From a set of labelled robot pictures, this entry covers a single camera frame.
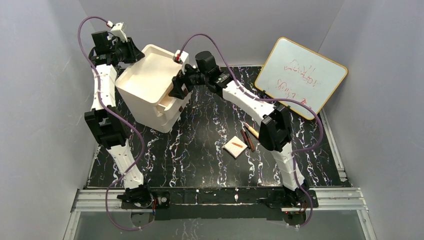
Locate white drawer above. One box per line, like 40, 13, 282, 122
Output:
156, 84, 191, 120

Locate white drawer organizer box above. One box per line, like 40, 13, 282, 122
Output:
115, 44, 183, 133

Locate white square makeup palette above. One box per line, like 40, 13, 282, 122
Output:
222, 136, 247, 159

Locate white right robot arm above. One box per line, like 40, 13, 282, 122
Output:
168, 50, 313, 207

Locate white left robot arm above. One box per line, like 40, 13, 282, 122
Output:
84, 31, 154, 208

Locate dark brown makeup pencil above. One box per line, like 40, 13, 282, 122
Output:
240, 128, 251, 150

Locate yellow framed whiteboard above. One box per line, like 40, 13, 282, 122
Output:
254, 37, 348, 120

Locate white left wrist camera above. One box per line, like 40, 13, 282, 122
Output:
110, 22, 128, 43

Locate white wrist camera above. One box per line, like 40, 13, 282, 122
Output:
110, 22, 128, 43
172, 49, 190, 73

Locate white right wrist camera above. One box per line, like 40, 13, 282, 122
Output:
172, 49, 190, 73

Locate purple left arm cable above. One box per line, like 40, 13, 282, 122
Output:
77, 16, 157, 232

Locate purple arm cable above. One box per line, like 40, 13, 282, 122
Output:
173, 33, 324, 228
77, 16, 157, 232

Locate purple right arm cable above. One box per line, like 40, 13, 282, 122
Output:
173, 33, 324, 228

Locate aluminium right side rail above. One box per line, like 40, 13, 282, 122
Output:
319, 108, 349, 184

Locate aluminium front mounting rail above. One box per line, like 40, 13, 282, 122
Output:
71, 187, 369, 212

